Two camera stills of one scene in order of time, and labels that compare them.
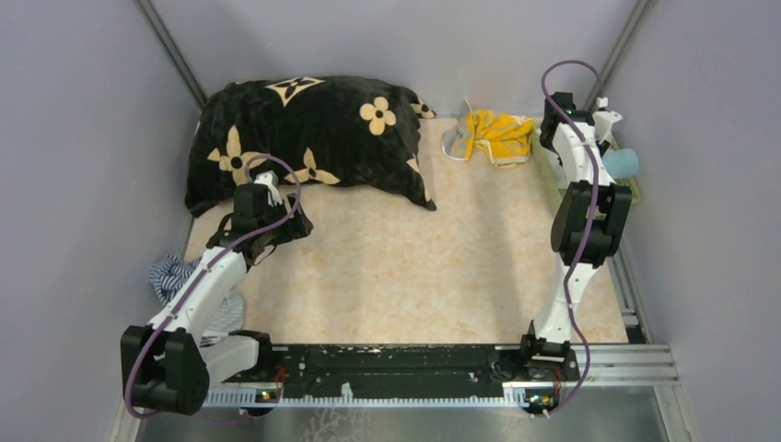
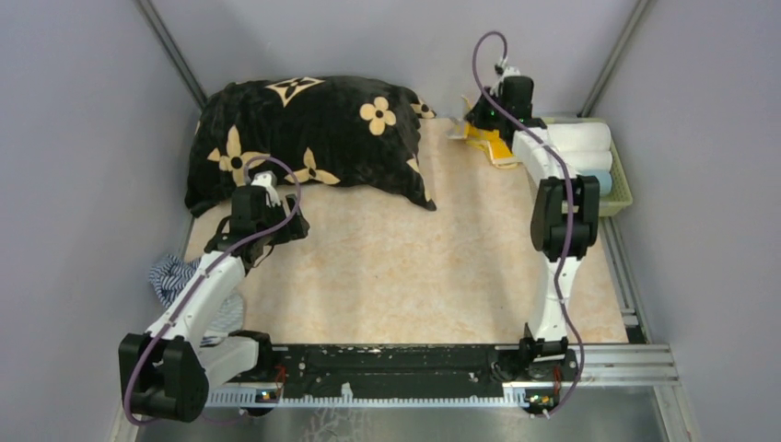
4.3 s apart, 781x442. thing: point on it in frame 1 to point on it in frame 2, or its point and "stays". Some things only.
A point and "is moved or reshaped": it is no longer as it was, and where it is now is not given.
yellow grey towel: [506, 137] is moved or reshaped
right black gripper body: [549, 148] to [485, 115]
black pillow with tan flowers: [339, 131] stays
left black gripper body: [294, 228] stays
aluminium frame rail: [627, 365] stays
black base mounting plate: [291, 367] stays
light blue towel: [622, 163] is moved or reshaped
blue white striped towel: [167, 273] stays
